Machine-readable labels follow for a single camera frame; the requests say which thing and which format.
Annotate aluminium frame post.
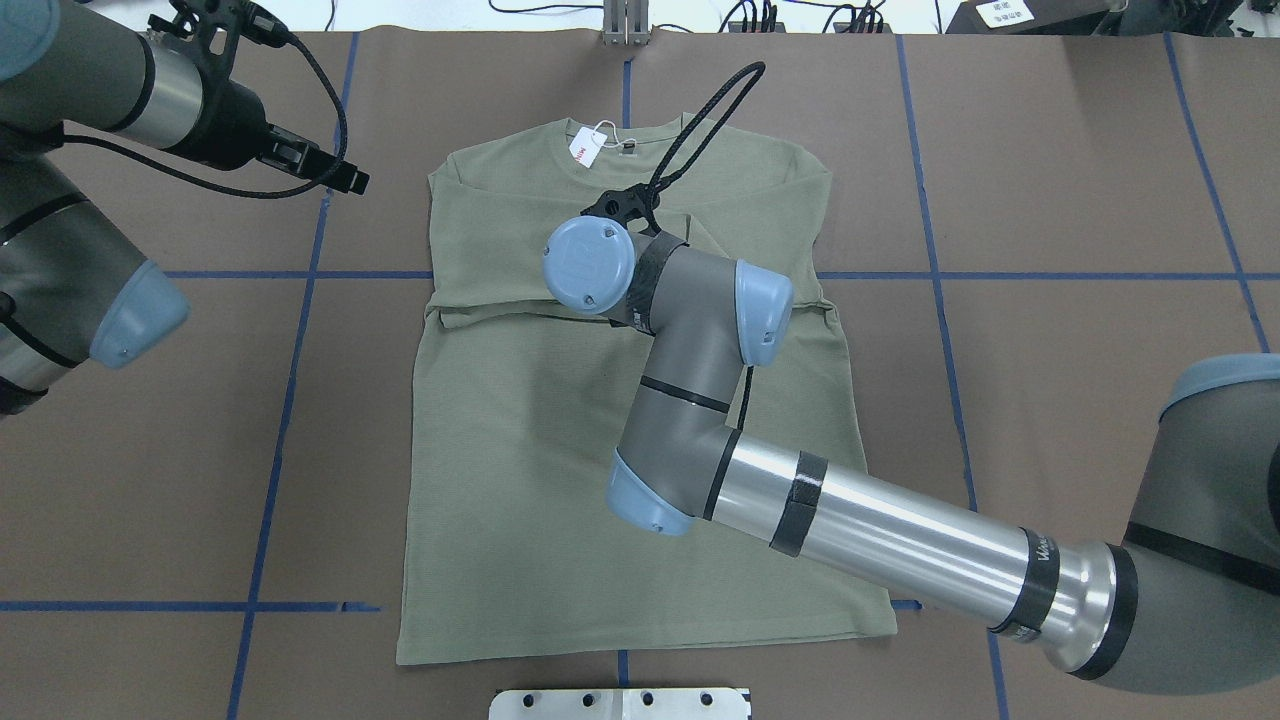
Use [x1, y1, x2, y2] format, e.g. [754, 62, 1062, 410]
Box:
[600, 0, 652, 47]

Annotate olive green long-sleeve shirt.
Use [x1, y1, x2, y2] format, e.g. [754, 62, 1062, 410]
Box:
[396, 113, 897, 666]

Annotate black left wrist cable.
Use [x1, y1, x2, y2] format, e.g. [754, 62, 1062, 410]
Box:
[40, 20, 351, 201]

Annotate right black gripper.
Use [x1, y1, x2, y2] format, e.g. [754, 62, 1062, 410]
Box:
[580, 186, 662, 236]

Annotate blue tape grid lines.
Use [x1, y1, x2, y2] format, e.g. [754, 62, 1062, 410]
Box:
[3, 27, 1277, 719]

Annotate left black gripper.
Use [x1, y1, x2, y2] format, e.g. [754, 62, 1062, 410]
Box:
[148, 1, 371, 196]

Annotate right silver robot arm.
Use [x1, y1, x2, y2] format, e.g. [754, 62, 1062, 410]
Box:
[541, 187, 1277, 696]

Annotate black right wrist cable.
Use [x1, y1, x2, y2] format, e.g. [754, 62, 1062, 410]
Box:
[645, 61, 769, 430]

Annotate white camera column with base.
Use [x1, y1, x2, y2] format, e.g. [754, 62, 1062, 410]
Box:
[488, 687, 754, 719]

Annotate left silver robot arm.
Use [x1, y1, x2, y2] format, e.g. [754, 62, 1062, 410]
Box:
[1, 1, 370, 416]

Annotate black box white label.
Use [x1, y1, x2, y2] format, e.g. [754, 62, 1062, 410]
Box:
[943, 1, 1129, 36]

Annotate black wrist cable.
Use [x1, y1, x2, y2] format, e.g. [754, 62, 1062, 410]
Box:
[40, 20, 351, 201]
[645, 61, 769, 430]

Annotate white shirt price tag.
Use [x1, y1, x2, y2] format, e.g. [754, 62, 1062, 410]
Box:
[568, 120, 621, 169]

